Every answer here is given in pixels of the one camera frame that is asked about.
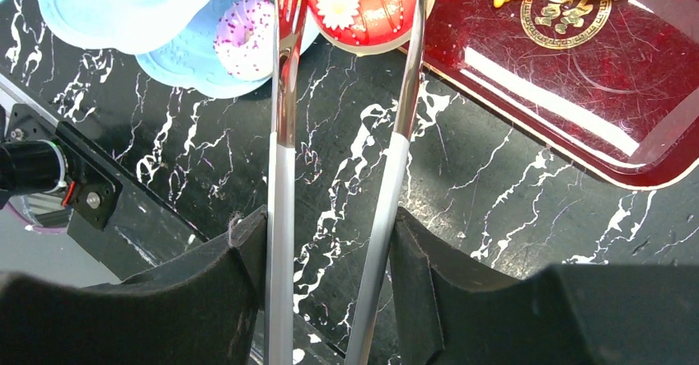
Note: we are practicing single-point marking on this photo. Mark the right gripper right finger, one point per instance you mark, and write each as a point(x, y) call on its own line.
point(452, 309)

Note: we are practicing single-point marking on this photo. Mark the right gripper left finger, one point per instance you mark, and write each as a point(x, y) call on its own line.
point(198, 308)

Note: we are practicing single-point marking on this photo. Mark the purple glazed donut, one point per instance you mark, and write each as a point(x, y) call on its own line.
point(244, 41)

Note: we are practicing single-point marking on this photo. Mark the red rectangular tray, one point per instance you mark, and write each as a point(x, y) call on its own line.
point(613, 84)

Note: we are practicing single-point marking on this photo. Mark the blue three-tier cake stand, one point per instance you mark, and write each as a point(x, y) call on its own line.
point(172, 40)

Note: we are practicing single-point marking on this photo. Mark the red glazed donut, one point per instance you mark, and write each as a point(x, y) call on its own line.
point(366, 27)

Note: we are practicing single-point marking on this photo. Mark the silver metal tongs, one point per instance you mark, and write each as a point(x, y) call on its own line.
point(289, 22)

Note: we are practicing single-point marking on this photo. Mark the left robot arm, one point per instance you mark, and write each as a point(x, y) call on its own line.
point(29, 167)

